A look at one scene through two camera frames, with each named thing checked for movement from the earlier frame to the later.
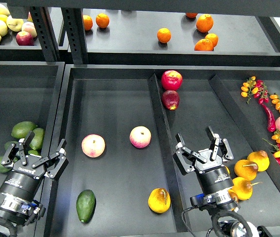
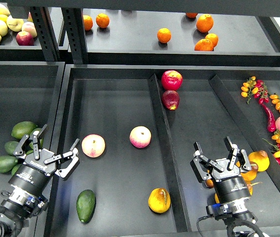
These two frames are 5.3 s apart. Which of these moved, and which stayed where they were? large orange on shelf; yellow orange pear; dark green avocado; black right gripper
Moved: black right gripper
Stayed: large orange on shelf; dark green avocado; yellow orange pear
